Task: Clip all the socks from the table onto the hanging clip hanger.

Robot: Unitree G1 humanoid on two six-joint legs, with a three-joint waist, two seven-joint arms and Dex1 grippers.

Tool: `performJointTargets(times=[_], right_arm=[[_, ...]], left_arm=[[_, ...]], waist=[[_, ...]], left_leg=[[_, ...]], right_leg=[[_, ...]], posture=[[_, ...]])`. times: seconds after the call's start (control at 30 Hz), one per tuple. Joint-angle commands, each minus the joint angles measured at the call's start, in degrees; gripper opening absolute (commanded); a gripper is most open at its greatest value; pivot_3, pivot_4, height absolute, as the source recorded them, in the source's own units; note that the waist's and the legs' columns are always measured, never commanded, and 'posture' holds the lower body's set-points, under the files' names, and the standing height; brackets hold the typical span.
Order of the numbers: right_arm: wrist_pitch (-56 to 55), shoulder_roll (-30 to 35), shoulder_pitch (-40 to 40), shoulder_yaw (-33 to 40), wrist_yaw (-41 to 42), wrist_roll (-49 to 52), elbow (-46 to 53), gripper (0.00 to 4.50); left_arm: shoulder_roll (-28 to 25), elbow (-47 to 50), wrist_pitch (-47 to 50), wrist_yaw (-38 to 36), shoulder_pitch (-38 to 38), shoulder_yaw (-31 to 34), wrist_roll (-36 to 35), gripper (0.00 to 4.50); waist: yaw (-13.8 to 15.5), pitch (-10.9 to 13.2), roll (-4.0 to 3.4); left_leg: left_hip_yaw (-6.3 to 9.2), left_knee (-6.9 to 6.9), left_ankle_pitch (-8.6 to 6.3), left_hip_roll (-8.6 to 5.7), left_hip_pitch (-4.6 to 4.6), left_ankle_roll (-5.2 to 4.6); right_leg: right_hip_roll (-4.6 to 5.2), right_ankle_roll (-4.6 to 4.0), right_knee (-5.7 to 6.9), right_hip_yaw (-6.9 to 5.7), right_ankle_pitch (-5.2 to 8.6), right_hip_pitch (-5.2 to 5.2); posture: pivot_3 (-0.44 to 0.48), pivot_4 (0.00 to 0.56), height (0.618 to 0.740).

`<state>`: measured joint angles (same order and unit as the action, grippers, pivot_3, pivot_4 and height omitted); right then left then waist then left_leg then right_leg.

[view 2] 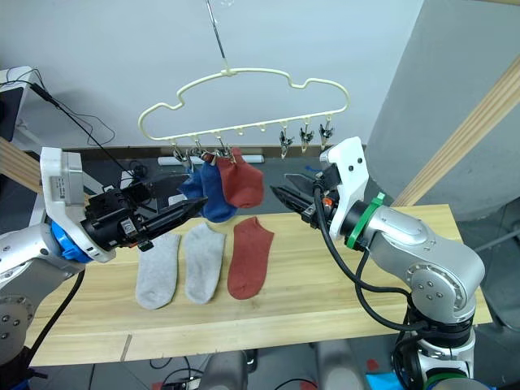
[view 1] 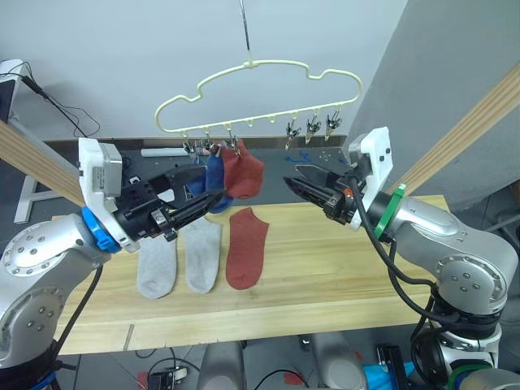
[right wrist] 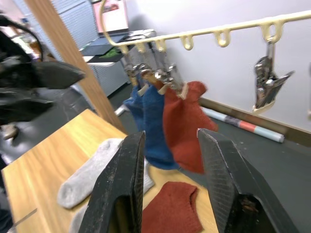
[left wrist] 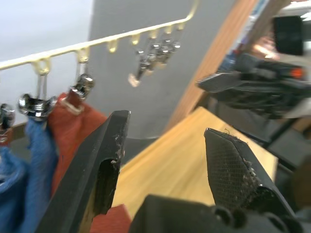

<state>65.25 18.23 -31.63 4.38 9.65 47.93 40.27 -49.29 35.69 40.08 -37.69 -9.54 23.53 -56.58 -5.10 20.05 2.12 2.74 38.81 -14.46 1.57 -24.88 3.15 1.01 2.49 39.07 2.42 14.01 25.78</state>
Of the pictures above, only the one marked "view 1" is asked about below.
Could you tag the white bar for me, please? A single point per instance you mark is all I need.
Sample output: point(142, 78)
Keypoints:
point(162, 152)

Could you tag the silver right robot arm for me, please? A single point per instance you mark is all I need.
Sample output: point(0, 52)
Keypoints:
point(463, 260)

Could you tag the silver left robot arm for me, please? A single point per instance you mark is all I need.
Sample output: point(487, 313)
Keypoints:
point(36, 268)

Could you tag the black box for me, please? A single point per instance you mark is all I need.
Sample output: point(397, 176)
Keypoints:
point(390, 361)

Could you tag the wooden frame beam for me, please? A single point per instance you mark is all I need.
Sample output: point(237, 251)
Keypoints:
point(459, 130)
point(36, 158)

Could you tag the blue cloth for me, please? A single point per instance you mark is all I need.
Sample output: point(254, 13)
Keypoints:
point(375, 378)

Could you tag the red sock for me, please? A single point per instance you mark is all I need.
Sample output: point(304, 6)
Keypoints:
point(243, 172)
point(245, 252)

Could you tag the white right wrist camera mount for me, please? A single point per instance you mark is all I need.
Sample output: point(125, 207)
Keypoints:
point(375, 146)

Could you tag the metal hanger clip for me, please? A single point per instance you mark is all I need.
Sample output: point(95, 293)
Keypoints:
point(234, 144)
point(291, 132)
point(311, 128)
point(189, 148)
point(206, 144)
point(332, 124)

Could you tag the blue sock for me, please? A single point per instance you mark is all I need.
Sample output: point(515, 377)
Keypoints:
point(198, 186)
point(214, 174)

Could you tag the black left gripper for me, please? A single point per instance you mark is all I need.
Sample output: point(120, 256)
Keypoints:
point(136, 207)

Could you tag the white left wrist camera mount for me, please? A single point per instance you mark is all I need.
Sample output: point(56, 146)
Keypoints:
point(95, 162)

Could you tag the grey sock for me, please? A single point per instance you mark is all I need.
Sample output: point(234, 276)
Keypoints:
point(202, 256)
point(156, 268)

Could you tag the grey rounded shape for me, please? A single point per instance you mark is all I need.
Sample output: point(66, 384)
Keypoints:
point(223, 365)
point(337, 361)

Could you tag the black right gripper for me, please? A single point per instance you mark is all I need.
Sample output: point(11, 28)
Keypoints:
point(341, 199)

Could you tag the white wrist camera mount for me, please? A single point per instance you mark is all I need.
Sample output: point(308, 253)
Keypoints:
point(375, 146)
point(95, 162)

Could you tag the cream plastic clip hanger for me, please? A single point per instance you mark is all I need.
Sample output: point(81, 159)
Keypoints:
point(260, 64)

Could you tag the metal hanger hook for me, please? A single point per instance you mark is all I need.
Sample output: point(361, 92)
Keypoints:
point(245, 28)

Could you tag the black foot pedal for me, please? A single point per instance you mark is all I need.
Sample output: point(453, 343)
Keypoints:
point(168, 378)

